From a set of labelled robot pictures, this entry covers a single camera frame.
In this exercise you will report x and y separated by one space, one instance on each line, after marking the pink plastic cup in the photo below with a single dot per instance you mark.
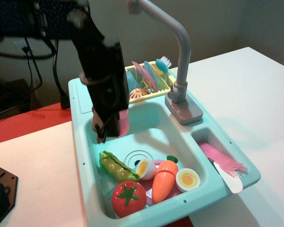
124 124

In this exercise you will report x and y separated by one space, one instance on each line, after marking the green toy pea pod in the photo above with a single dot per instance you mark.
116 168

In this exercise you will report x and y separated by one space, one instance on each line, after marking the blue dish brush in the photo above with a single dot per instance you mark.
163 65

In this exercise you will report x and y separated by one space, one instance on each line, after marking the yellow dish rack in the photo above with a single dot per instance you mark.
164 87

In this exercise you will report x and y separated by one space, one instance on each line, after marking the mint green toy sink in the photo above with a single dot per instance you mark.
154 133

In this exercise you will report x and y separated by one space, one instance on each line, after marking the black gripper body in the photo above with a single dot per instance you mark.
109 94

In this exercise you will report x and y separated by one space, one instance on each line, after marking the pink plate in rack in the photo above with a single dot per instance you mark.
145 74

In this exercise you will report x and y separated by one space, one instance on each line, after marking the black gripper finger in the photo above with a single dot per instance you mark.
107 128

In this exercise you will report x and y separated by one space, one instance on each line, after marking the toy egg half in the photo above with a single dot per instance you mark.
146 169
187 179

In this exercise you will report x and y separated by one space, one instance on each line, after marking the orange toy carrot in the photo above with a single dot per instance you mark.
164 179

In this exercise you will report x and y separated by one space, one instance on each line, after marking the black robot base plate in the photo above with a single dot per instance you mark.
8 192

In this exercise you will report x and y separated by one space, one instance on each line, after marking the red toy tomato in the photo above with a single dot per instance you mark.
127 198

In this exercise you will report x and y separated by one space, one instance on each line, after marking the left toy egg half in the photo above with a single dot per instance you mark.
146 169

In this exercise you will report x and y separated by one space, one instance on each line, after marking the blue plate in rack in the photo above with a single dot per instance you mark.
151 72

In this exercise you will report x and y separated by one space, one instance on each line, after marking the light blue cup in rack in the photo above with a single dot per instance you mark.
132 82

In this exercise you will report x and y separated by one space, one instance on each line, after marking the toy onion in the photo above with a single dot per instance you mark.
138 92

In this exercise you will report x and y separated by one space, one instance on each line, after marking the right toy egg half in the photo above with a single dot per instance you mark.
187 179

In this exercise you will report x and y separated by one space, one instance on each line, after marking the white toy knife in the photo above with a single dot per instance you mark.
232 180

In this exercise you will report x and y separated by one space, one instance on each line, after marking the grey toy faucet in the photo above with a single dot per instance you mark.
181 105

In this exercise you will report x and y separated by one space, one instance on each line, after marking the pink toy fork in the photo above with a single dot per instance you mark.
226 163

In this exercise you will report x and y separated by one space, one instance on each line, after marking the white wall outlet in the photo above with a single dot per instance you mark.
20 45

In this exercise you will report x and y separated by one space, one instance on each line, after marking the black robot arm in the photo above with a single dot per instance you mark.
101 59

